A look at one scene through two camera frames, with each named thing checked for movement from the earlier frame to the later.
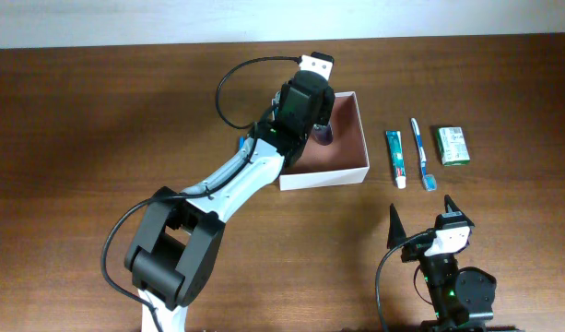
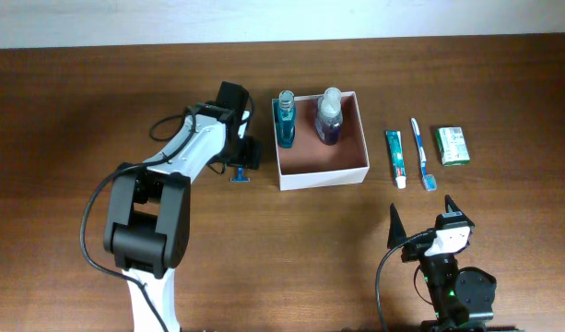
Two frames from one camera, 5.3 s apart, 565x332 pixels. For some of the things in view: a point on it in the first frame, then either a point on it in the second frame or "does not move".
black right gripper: (396, 231) does not move
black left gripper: (326, 104) -> (251, 154)
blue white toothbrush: (429, 180) does not move
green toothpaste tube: (394, 143) does not move
